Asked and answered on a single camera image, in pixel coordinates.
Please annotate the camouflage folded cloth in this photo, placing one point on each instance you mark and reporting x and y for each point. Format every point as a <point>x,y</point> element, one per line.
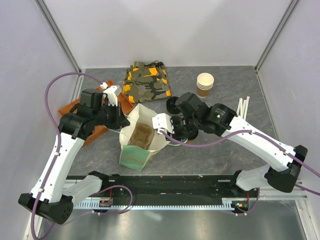
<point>146,82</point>

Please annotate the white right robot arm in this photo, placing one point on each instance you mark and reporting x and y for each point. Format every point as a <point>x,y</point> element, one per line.
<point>283,162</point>

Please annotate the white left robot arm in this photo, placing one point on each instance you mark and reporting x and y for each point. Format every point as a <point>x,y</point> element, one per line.
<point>47,198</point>

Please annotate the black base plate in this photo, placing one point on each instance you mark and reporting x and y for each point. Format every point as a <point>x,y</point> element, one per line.
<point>219,186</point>

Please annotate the grey slotted cable duct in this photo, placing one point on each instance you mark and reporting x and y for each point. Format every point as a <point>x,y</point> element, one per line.
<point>97,204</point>

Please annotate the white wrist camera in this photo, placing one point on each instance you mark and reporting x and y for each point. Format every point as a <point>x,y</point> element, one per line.
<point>162,122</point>
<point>111,94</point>

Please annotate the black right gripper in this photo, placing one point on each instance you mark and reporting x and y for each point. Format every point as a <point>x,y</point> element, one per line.
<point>174,120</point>

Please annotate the orange wooden tray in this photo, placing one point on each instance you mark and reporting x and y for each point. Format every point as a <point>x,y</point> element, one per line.
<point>100,130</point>

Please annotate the black lid stack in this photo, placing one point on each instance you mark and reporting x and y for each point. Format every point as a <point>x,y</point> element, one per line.
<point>171,105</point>

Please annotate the green patterned paper bag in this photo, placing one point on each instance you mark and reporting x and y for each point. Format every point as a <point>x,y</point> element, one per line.
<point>134,157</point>

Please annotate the white wrapped straw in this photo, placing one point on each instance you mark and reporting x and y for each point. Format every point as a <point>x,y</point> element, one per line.
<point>247,106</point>
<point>237,107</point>
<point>242,105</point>

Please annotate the paper cup stack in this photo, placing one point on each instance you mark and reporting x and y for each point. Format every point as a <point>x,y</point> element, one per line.
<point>204,83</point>

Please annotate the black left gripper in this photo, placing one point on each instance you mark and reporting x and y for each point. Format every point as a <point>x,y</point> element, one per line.
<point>120,120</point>

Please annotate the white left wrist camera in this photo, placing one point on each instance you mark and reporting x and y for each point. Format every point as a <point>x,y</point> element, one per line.
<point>111,94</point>

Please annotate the brown pulp cup carrier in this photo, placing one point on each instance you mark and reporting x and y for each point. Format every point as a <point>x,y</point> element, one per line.
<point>142,136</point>

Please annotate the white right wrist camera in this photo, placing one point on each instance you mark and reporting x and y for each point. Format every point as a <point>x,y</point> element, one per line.
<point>162,122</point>

